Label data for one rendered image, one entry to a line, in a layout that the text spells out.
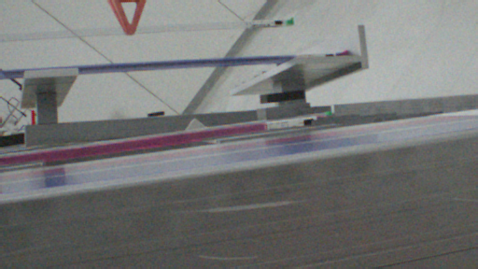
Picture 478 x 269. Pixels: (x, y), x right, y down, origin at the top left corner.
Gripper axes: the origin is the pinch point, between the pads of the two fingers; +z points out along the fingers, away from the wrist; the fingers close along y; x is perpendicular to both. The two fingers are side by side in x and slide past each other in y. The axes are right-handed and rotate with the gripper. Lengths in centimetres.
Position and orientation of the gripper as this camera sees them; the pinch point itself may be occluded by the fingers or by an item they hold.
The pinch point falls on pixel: (130, 29)
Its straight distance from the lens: 137.7
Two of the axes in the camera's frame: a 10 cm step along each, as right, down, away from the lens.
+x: 9.4, -0.8, 3.3
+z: 1.0, 9.9, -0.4
